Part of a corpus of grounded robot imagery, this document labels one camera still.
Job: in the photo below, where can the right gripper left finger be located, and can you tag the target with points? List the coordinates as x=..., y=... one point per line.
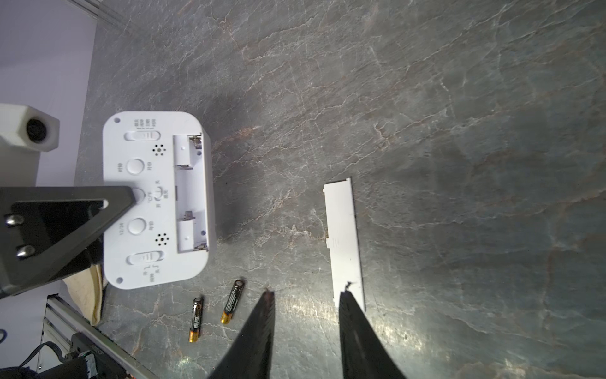
x=251, y=353

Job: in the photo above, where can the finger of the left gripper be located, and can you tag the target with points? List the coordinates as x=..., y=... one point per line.
x=49, y=233

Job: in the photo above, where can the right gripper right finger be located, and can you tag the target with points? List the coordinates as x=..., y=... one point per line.
x=363, y=355

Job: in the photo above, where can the AAA battery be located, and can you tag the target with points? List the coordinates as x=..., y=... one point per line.
x=232, y=301
x=196, y=320

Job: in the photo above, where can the white battery cover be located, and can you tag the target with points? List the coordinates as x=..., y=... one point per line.
x=342, y=241

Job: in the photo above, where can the white digital alarm clock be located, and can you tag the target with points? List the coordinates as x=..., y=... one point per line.
x=164, y=157

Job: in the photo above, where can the beige work glove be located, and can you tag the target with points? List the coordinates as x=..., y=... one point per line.
x=86, y=289

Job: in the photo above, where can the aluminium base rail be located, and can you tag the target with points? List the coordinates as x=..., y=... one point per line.
x=65, y=327

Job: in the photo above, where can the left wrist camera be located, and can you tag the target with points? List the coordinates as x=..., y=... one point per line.
x=26, y=133

